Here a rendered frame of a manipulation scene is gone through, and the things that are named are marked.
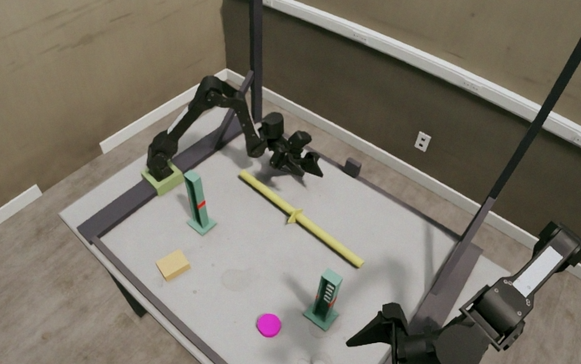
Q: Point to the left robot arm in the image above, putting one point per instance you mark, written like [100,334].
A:
[506,303]

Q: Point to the magenta short cylinder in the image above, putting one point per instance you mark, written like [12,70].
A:
[269,325]

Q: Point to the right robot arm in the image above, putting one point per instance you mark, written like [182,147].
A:
[209,94]

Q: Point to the yellow long bar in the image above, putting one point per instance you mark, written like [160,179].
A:
[296,215]

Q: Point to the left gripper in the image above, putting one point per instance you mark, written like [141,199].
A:
[414,349]

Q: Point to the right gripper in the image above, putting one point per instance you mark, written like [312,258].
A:
[288,162]

